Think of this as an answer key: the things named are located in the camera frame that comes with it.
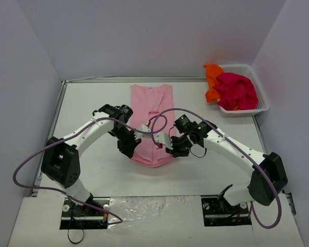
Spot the pink t shirt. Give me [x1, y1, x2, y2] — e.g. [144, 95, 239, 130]
[129, 84, 174, 167]

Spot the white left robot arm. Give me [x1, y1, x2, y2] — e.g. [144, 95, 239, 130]
[41, 104, 141, 215]

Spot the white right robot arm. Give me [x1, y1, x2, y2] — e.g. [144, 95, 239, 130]
[166, 115, 288, 213]

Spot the magenta t shirt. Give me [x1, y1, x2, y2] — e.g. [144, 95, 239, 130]
[214, 73, 259, 111]

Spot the orange t shirt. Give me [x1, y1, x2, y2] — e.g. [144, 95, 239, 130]
[204, 64, 243, 111]

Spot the white plastic basket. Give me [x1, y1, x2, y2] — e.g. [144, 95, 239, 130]
[219, 64, 269, 118]

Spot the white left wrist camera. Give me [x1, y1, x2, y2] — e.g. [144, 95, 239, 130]
[134, 125, 151, 140]

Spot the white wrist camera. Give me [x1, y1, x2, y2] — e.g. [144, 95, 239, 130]
[134, 125, 151, 140]
[154, 132, 173, 150]

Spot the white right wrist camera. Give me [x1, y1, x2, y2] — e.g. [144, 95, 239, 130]
[154, 132, 173, 150]

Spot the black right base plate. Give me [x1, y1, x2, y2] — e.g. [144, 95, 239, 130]
[201, 196, 252, 227]

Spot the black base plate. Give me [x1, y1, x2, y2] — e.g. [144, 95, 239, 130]
[59, 198, 108, 230]
[201, 196, 252, 227]

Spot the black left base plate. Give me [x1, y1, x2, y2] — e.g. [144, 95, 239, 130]
[59, 198, 108, 230]

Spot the black thin cable loop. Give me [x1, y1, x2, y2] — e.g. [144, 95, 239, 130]
[67, 216, 85, 244]

